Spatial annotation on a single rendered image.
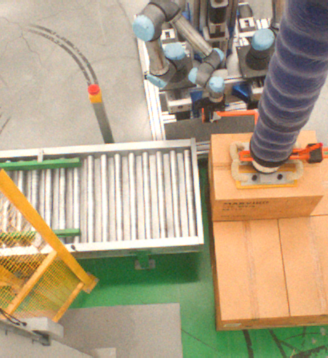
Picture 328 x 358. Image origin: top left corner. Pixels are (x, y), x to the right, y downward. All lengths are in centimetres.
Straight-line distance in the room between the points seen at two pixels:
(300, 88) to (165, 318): 216
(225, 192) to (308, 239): 68
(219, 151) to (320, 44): 135
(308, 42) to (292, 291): 182
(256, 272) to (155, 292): 83
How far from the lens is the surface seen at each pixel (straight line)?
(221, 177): 317
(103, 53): 472
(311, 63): 212
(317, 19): 191
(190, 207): 352
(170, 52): 316
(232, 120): 415
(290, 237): 353
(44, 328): 220
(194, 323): 392
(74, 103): 452
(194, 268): 398
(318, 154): 314
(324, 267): 353
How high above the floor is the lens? 389
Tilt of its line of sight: 69 degrees down
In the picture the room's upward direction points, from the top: 5 degrees counter-clockwise
